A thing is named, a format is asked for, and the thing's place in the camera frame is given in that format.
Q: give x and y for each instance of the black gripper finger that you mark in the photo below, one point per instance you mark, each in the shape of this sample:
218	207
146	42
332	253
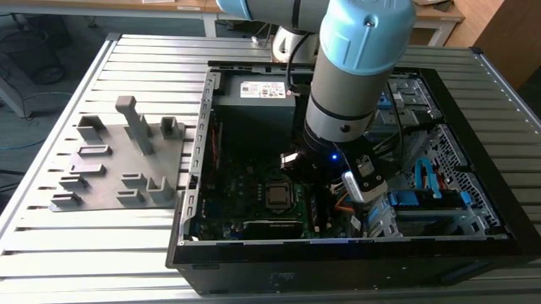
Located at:
292	160

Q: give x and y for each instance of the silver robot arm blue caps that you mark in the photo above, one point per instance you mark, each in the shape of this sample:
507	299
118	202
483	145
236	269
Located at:
355	63

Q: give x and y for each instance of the silver CPU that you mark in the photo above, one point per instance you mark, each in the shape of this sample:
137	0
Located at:
280	195

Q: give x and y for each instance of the grey power supply unit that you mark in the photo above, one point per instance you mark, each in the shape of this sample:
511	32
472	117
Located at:
258	117

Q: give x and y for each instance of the green motherboard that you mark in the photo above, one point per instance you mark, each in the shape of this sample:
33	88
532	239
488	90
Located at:
237	196

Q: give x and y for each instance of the black graphics card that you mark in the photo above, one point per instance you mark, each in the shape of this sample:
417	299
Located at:
274	229

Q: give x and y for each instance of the grey metal drive cage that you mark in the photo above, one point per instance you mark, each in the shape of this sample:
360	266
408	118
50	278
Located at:
415	92

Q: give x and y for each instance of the grey metal disk bay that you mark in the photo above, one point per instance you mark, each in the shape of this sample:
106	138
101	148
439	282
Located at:
431	221

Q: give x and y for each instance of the black PC case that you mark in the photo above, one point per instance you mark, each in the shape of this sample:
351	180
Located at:
338	272

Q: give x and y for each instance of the grey parts rack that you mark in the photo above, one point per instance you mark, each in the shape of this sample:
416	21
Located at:
118	152

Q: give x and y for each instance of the brown wooden cabinet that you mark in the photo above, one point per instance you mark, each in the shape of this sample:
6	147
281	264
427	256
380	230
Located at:
507	38

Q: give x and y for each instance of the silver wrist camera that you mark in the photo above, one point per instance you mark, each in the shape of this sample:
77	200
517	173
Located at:
360	190

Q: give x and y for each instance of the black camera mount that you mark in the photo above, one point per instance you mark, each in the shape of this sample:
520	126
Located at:
380	164

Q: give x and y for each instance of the wooden desk white frame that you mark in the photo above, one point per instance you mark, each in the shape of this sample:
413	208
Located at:
431	22
106	3

